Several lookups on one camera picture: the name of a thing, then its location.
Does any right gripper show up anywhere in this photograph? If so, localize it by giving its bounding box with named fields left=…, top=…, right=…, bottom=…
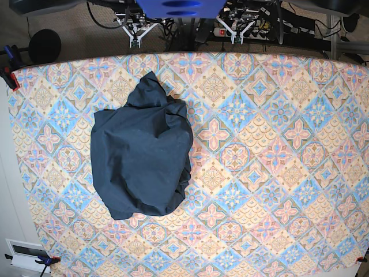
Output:
left=115, top=9, right=159, bottom=40

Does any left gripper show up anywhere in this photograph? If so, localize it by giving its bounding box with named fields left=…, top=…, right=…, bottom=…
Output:
left=216, top=7, right=261, bottom=38

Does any dark navy t-shirt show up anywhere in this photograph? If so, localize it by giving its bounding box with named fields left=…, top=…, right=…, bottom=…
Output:
left=91, top=72, right=193, bottom=220

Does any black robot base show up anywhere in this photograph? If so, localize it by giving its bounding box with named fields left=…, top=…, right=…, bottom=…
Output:
left=287, top=0, right=368, bottom=17
left=9, top=0, right=86, bottom=17

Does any white power strip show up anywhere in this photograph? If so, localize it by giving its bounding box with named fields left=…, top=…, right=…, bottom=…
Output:
left=213, top=27, right=270, bottom=40

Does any black round stool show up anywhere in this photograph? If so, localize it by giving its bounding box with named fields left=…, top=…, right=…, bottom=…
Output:
left=28, top=29, right=62, bottom=65

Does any patterned colourful tablecloth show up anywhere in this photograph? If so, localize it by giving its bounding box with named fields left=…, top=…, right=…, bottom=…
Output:
left=7, top=53, right=368, bottom=276

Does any blue orange clamp lower left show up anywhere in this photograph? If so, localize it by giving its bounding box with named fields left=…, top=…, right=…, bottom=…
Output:
left=4, top=254, right=61, bottom=276

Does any orange clamp lower right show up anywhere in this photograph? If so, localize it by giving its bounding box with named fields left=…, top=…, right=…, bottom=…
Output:
left=356, top=257, right=368, bottom=263

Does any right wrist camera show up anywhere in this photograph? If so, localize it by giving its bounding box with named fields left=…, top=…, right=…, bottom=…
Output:
left=129, top=40, right=141, bottom=48

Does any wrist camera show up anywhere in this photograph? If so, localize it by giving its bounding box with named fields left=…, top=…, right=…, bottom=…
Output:
left=129, top=40, right=141, bottom=48
left=232, top=37, right=243, bottom=45

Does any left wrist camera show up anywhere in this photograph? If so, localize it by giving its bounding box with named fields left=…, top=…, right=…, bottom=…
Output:
left=232, top=37, right=243, bottom=45

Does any white wall outlet box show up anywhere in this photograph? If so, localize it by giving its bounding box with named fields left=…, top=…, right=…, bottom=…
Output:
left=6, top=238, right=47, bottom=273

